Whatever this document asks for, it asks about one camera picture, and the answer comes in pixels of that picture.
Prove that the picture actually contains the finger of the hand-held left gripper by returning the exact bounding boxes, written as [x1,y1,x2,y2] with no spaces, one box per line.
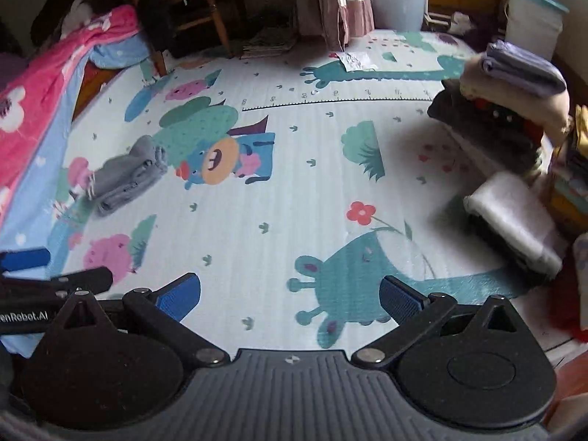
[0,248,51,272]
[50,267,114,293]

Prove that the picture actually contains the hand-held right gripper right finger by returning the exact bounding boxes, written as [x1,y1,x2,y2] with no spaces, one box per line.
[351,276,522,370]

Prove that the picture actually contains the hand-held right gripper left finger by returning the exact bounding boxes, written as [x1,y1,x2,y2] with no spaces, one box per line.
[43,272,229,370]

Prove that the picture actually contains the dark folded clothes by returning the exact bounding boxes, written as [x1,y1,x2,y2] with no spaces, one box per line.
[427,80,548,180]

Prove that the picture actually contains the colourful stack of clothes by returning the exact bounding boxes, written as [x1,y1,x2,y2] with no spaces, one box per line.
[549,105,588,238]

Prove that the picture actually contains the light blue bed sheet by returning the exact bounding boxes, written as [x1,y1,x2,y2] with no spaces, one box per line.
[0,34,154,359]

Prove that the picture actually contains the grey folded garment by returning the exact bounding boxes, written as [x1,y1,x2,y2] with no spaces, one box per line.
[87,134,170,218]

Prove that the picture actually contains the cartoon animal play mat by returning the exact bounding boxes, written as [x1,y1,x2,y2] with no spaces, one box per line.
[0,30,575,363]

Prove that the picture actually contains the pink floral blanket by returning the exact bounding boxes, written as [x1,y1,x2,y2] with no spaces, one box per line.
[0,4,141,228]

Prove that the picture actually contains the red cloth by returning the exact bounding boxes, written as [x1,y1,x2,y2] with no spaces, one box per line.
[549,257,588,343]

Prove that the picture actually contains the beige folded garment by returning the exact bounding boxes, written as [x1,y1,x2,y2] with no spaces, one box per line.
[459,55,574,148]

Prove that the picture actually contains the sheet of paper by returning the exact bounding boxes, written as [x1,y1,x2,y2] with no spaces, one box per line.
[337,51,369,72]

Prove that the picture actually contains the purple folded garment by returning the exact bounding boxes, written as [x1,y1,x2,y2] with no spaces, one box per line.
[481,40,568,98]

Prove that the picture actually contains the stack of newspapers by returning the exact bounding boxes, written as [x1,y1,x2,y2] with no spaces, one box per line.
[241,26,298,59]

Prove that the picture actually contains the wooden chair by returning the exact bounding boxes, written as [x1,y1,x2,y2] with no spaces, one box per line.
[112,0,236,76]

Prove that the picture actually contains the pink curtain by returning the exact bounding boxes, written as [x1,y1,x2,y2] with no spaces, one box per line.
[291,0,376,52]

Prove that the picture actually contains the white bin teal lid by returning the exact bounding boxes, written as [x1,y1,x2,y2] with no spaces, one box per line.
[505,0,570,61]

